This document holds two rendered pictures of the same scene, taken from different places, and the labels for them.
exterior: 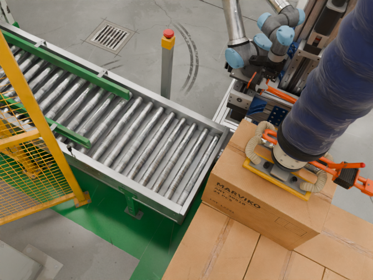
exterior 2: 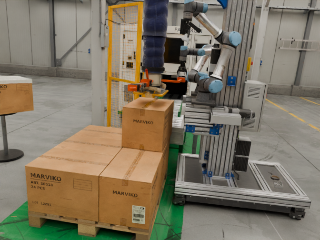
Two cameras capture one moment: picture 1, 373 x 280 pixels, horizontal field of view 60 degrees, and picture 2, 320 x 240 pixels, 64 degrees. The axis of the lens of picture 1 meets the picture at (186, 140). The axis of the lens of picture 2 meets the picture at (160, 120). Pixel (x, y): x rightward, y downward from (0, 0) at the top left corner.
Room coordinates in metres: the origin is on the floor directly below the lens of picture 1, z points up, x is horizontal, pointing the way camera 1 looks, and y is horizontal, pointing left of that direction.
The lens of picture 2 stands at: (0.41, -3.05, 1.46)
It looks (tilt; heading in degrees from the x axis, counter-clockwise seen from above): 15 degrees down; 79
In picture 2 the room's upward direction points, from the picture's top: 4 degrees clockwise
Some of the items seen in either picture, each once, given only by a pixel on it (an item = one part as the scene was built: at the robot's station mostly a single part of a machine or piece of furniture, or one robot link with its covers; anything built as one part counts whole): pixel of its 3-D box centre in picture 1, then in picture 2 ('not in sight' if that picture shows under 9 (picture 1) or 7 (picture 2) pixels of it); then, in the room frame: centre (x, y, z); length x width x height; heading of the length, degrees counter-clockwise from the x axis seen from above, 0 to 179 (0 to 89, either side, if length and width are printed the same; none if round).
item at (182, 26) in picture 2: not in sight; (185, 26); (0.98, -0.97, 1.66); 0.09 x 0.08 x 0.12; 164
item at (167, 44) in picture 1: (165, 88); (196, 125); (1.58, 0.22, 0.50); 0.07 x 0.07 x 1.00; 71
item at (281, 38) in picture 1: (282, 40); (184, 51); (1.15, -0.34, 1.48); 0.09 x 0.08 x 0.11; 37
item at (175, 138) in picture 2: (204, 175); (154, 135); (0.92, -0.16, 0.48); 0.70 x 0.03 x 0.15; 161
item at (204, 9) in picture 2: not in sight; (199, 7); (1.08, -0.94, 1.82); 0.11 x 0.11 x 0.08; 10
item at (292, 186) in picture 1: (278, 173); (142, 89); (0.72, -0.46, 1.07); 0.34 x 0.10 x 0.05; 68
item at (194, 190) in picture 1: (206, 169); (155, 127); (0.92, -0.16, 0.58); 0.70 x 0.03 x 0.06; 161
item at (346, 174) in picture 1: (346, 175); (145, 82); (0.71, -0.73, 1.18); 0.10 x 0.08 x 0.06; 158
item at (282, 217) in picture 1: (266, 185); (149, 121); (0.81, -0.50, 0.74); 0.60 x 0.40 x 0.40; 69
